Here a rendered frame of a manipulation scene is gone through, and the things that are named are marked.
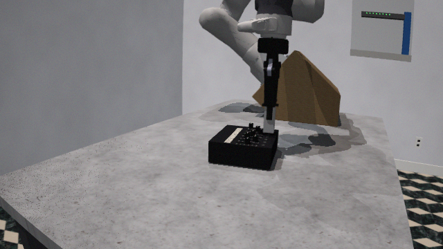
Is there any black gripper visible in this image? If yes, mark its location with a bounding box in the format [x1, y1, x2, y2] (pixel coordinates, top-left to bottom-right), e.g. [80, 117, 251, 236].
[257, 37, 289, 133]

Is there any black lighting desk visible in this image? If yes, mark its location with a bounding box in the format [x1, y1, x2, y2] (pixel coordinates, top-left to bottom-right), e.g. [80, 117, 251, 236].
[208, 123, 279, 170]

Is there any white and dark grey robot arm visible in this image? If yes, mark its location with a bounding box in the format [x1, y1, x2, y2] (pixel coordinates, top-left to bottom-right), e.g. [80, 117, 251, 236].
[199, 0, 325, 87]

